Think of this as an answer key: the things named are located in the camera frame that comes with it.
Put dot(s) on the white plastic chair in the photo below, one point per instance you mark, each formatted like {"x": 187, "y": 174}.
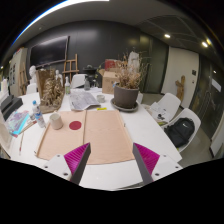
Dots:
{"x": 31, "y": 88}
{"x": 170, "y": 101}
{"x": 78, "y": 81}
{"x": 191, "y": 115}

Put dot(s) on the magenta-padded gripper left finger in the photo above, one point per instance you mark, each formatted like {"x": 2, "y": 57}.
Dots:
{"x": 78, "y": 158}

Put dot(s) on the white cabinet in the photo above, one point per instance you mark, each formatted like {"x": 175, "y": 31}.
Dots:
{"x": 16, "y": 71}

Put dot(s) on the flat round red coaster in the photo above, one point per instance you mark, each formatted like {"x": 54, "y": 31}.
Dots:
{"x": 75, "y": 125}

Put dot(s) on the black backpack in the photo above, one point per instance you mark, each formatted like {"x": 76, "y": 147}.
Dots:
{"x": 180, "y": 131}

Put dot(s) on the wooden easel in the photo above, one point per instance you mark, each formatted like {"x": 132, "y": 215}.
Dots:
{"x": 70, "y": 68}

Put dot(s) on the black wall screen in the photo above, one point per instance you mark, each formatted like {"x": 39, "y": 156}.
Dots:
{"x": 50, "y": 50}

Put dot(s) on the round ceiling spotlights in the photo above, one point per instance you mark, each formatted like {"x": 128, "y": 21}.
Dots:
{"x": 167, "y": 35}

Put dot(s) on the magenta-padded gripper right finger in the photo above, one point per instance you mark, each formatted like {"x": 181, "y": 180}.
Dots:
{"x": 146, "y": 159}

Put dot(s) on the small pale glass jar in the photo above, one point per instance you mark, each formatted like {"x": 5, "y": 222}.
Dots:
{"x": 100, "y": 98}

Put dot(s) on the brown cardboard box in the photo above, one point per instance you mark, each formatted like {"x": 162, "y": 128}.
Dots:
{"x": 108, "y": 83}

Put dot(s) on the red box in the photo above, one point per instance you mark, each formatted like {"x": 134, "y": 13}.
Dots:
{"x": 110, "y": 64}

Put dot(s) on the small yellow tag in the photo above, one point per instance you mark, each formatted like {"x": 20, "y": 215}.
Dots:
{"x": 101, "y": 108}

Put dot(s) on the small paint jar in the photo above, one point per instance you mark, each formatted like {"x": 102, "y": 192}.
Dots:
{"x": 32, "y": 116}

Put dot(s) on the wooden paintbrush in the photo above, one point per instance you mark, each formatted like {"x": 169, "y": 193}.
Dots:
{"x": 28, "y": 126}

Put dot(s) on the golden brown sculpture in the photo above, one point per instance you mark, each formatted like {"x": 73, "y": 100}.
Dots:
{"x": 51, "y": 93}

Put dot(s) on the white ceramic cup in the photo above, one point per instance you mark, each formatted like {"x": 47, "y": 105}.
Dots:
{"x": 56, "y": 121}

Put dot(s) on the colourful painted sheet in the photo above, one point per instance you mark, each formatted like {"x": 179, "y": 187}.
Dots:
{"x": 16, "y": 121}

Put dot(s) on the white plaster bust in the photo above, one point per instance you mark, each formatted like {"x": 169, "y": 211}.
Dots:
{"x": 32, "y": 74}
{"x": 58, "y": 77}

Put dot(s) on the white plaster figure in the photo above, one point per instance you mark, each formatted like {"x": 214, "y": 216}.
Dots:
{"x": 134, "y": 60}

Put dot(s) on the black box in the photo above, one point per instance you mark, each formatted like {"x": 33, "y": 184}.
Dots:
{"x": 10, "y": 105}

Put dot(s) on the grey pot saucer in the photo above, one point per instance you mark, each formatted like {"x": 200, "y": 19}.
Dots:
{"x": 125, "y": 108}

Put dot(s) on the dried plant in grey pot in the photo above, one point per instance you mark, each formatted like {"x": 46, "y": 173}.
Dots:
{"x": 126, "y": 95}

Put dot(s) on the spray bottle with green label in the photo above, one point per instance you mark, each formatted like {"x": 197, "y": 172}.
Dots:
{"x": 67, "y": 87}

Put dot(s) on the tan cardboard sheet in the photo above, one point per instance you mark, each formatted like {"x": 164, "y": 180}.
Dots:
{"x": 103, "y": 133}

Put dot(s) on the white bottle with blue cap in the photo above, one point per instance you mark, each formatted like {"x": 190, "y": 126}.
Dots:
{"x": 38, "y": 115}

